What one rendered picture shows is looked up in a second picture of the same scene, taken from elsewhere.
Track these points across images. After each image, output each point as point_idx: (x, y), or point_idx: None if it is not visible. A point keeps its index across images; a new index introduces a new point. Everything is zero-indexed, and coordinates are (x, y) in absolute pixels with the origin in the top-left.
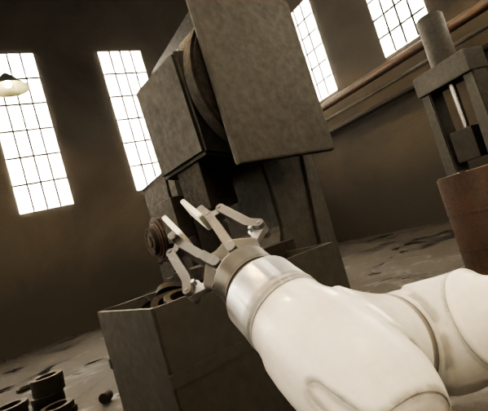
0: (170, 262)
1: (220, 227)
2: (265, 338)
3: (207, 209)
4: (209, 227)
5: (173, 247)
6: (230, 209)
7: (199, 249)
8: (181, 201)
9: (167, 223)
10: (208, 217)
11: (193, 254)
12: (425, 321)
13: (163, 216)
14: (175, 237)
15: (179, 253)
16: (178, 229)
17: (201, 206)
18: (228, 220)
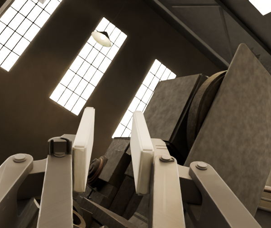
0: None
1: (176, 217)
2: None
3: (168, 154)
4: (144, 189)
5: (41, 161)
6: (230, 193)
7: (70, 220)
8: (135, 111)
9: (83, 117)
10: (163, 168)
11: (40, 221)
12: None
13: (89, 107)
14: (61, 144)
15: (36, 182)
16: (84, 137)
17: (161, 142)
18: (199, 215)
